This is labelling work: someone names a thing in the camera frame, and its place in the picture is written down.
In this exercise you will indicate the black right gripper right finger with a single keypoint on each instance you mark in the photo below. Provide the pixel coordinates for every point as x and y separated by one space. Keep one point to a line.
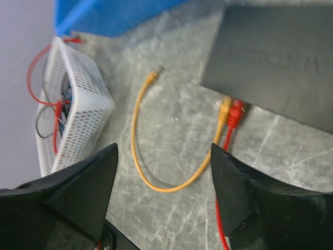
261 212

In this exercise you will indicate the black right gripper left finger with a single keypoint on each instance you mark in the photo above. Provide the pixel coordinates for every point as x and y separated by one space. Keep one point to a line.
64 210

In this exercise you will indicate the white perforated plastic basket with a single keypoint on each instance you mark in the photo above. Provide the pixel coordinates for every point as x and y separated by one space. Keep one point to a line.
74 106

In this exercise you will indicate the blue plastic bin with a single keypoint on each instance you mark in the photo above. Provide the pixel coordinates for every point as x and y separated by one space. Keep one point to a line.
106 18

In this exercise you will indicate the black network switch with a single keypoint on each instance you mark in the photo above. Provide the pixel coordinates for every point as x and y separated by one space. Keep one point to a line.
277 57

